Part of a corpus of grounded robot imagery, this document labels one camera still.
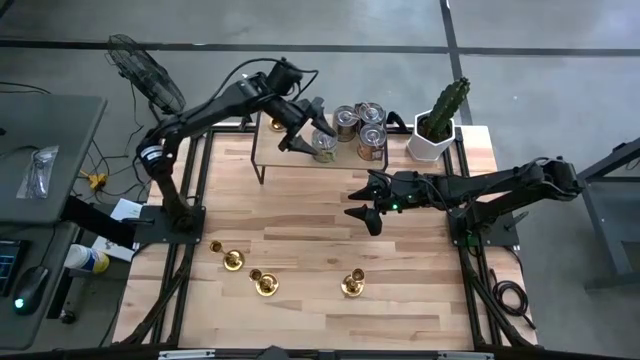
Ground clear plastic bag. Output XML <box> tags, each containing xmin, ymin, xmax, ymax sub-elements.
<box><xmin>15</xmin><ymin>144</ymin><xmax>60</xmax><ymax>200</ymax></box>

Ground silver candle tin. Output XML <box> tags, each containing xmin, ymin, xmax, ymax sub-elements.
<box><xmin>331</xmin><ymin>103</ymin><xmax>360</xmax><ymax>144</ymax></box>

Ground yellow power plug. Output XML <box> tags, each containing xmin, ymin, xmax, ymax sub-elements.
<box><xmin>79</xmin><ymin>168</ymin><xmax>109</xmax><ymax>192</ymax></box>

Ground black desk support beam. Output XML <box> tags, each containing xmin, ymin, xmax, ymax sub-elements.
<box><xmin>59</xmin><ymin>194</ymin><xmax>144</xmax><ymax>251</ymax></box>

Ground black aluminium table frame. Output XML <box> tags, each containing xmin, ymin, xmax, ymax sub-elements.
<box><xmin>112</xmin><ymin>122</ymin><xmax>540</xmax><ymax>360</ymax></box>

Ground wooden shelf riser black legs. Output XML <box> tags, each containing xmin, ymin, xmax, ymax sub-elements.
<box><xmin>249</xmin><ymin>110</ymin><xmax>390</xmax><ymax>190</ymax></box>

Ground grey desk frame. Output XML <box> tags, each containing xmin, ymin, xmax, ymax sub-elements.
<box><xmin>582</xmin><ymin>137</ymin><xmax>640</xmax><ymax>291</ymax></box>

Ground white bottle yellow cap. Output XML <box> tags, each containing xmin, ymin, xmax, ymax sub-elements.
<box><xmin>63</xmin><ymin>243</ymin><xmax>111</xmax><ymax>275</ymax></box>

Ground green cactus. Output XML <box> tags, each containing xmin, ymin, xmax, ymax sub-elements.
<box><xmin>424</xmin><ymin>76</ymin><xmax>472</xmax><ymax>144</ymax></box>

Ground white paper sheet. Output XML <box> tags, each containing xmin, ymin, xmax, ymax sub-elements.
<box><xmin>108</xmin><ymin>198</ymin><xmax>144</xmax><ymax>224</ymax></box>

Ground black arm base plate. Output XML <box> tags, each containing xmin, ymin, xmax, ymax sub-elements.
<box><xmin>447</xmin><ymin>207</ymin><xmax>521</xmax><ymax>247</ymax></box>
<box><xmin>133</xmin><ymin>204</ymin><xmax>207</xmax><ymax>246</ymax></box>

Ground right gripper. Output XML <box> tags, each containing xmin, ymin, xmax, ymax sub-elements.
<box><xmin>343</xmin><ymin>170</ymin><xmax>431</xmax><ymax>237</ymax></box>

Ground dark floral label candle tin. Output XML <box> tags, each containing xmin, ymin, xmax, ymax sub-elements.
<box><xmin>354</xmin><ymin>101</ymin><xmax>388</xmax><ymax>127</ymax></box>

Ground printed paper sheet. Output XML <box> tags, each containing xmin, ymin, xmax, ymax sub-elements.
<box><xmin>89</xmin><ymin>234</ymin><xmax>139</xmax><ymax>264</ymax></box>

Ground white plant pot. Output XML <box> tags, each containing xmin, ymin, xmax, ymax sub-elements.
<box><xmin>405</xmin><ymin>109</ymin><xmax>456</xmax><ymax>164</ymax></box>

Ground black lit keyboard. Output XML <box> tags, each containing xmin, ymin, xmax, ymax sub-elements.
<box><xmin>0</xmin><ymin>238</ymin><xmax>29</xmax><ymax>299</ymax></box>

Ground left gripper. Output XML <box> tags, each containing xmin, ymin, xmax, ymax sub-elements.
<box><xmin>259</xmin><ymin>92</ymin><xmax>337</xmax><ymax>153</ymax></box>

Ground coiled black cable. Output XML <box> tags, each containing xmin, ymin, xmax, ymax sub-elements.
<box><xmin>491</xmin><ymin>269</ymin><xmax>537</xmax><ymax>331</ymax></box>

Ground black floor fan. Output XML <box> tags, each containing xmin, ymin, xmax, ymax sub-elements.
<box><xmin>104</xmin><ymin>33</ymin><xmax>197</xmax><ymax>129</ymax></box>

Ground green label candle tin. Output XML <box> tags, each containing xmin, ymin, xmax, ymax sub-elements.
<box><xmin>310</xmin><ymin>128</ymin><xmax>339</xmax><ymax>164</ymax></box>

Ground dark grey desk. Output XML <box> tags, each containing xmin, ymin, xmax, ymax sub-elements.
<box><xmin>0</xmin><ymin>92</ymin><xmax>109</xmax><ymax>225</ymax></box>

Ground black computer mouse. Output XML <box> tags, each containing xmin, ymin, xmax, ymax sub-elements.
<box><xmin>10</xmin><ymin>264</ymin><xmax>51</xmax><ymax>317</ymax></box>

